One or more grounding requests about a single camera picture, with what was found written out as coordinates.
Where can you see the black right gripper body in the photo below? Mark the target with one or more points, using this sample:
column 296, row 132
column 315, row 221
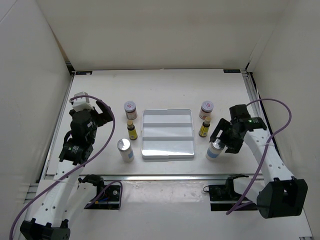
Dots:
column 231, row 137

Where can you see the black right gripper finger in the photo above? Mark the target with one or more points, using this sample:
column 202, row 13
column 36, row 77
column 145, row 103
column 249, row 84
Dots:
column 231, row 148
column 222, row 125

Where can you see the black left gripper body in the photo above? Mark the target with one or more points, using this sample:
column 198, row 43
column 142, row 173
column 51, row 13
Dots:
column 94, row 116

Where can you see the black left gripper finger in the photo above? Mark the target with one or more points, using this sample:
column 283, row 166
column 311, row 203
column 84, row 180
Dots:
column 103, row 106
column 105, row 117

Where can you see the white shaker silver cap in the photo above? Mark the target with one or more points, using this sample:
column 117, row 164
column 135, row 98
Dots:
column 214, row 149
column 125, row 150

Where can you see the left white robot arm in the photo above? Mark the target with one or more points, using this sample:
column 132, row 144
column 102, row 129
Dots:
column 67, row 196

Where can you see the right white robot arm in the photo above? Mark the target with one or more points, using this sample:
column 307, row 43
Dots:
column 282, row 194

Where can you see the right small yellow label bottle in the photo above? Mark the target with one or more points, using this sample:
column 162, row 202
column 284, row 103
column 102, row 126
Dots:
column 204, row 129

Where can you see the small yellow label bottle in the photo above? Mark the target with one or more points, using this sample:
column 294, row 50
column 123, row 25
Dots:
column 204, row 129
column 132, row 133

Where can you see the right spice jar white lid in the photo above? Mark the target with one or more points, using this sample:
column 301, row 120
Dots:
column 206, row 109

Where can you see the spice jar white lid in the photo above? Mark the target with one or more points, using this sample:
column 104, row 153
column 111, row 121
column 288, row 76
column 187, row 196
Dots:
column 130, row 110
column 206, row 109

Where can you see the left spice jar white lid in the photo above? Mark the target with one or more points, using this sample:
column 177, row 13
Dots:
column 130, row 110

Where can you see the left small yellow label bottle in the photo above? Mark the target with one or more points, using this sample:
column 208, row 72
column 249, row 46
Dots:
column 132, row 133

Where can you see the left black corner label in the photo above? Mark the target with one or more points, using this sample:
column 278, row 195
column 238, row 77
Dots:
column 83, row 73

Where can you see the black corner label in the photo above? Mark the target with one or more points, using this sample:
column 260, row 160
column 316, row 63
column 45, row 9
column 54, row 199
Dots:
column 232, row 71
column 83, row 73

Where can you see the right black corner label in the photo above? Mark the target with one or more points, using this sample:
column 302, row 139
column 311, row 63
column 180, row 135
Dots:
column 232, row 71

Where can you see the white divided organizer tray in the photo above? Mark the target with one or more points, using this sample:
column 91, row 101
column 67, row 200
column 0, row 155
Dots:
column 167, row 135

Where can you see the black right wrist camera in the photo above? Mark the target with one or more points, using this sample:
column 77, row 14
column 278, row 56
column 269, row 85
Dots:
column 238, row 112

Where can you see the right aluminium frame rail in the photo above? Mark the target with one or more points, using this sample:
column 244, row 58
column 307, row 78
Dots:
column 255, row 107

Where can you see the aluminium frame rail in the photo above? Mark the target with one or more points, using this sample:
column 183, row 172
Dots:
column 166, row 177
column 255, row 107
column 47, row 158

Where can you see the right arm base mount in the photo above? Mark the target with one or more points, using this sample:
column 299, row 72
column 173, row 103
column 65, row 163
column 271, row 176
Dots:
column 221, row 199

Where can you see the front aluminium frame rail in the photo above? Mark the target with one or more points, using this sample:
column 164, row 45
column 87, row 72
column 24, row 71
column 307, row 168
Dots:
column 166, row 177

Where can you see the left aluminium frame rail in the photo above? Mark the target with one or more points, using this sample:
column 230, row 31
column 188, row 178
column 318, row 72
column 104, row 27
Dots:
column 47, row 158

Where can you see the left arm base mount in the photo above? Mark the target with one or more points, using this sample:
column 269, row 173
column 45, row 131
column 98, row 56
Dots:
column 109, row 197

